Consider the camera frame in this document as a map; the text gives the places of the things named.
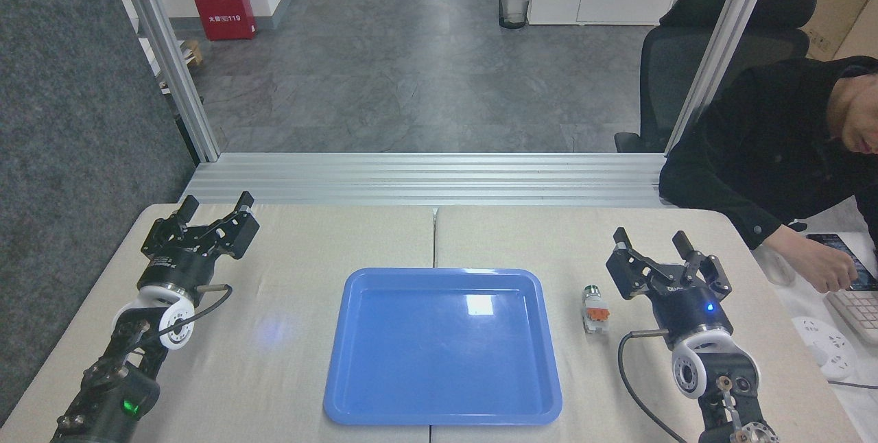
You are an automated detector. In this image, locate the black office chair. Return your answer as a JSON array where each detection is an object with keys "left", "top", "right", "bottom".
[{"left": 614, "top": 0, "right": 818, "bottom": 154}]

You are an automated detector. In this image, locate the brown cardboard box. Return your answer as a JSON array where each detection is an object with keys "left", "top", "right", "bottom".
[{"left": 794, "top": 0, "right": 878, "bottom": 60}]

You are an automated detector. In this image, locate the mesh waste bin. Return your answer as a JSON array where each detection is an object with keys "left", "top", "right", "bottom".
[{"left": 498, "top": 0, "right": 533, "bottom": 29}]

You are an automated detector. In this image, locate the blue plastic tray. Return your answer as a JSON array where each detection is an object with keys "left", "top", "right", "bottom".
[{"left": 323, "top": 267, "right": 563, "bottom": 427}]

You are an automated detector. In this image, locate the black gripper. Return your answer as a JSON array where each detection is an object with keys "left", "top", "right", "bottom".
[
  {"left": 137, "top": 191, "right": 261, "bottom": 300},
  {"left": 605, "top": 226, "right": 733, "bottom": 347}
]

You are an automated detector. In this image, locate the silver aluminium rail frame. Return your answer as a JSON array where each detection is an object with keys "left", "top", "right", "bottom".
[{"left": 180, "top": 152, "right": 680, "bottom": 208}]

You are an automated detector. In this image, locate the grey felt partition panel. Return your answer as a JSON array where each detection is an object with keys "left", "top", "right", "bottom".
[{"left": 0, "top": 0, "right": 201, "bottom": 424}]

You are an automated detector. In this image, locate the white computer mouse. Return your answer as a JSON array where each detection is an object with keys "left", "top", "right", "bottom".
[{"left": 753, "top": 250, "right": 796, "bottom": 286}]

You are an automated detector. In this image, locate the switch part with orange clip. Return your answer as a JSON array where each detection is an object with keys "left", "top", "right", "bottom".
[{"left": 582, "top": 284, "right": 611, "bottom": 335}]

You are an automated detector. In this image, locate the black smartphone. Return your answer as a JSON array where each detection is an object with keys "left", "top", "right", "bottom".
[{"left": 806, "top": 233, "right": 878, "bottom": 291}]

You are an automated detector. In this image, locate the beige keyboard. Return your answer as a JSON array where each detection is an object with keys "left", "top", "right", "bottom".
[{"left": 823, "top": 290, "right": 878, "bottom": 346}]

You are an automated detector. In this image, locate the person's hand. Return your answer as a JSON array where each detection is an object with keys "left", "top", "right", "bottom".
[{"left": 764, "top": 226, "right": 859, "bottom": 294}]

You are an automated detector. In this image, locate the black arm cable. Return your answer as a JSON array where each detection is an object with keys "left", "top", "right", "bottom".
[
  {"left": 617, "top": 330, "right": 687, "bottom": 443},
  {"left": 134, "top": 283, "right": 234, "bottom": 351}
]

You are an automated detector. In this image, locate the white power strip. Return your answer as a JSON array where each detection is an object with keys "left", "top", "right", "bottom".
[{"left": 790, "top": 316, "right": 858, "bottom": 381}]

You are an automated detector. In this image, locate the person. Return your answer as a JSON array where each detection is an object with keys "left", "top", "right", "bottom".
[{"left": 658, "top": 56, "right": 878, "bottom": 293}]

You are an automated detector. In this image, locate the silver aluminium post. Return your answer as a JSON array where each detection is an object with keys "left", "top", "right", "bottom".
[
  {"left": 665, "top": 0, "right": 780, "bottom": 149},
  {"left": 110, "top": 0, "right": 221, "bottom": 163}
]

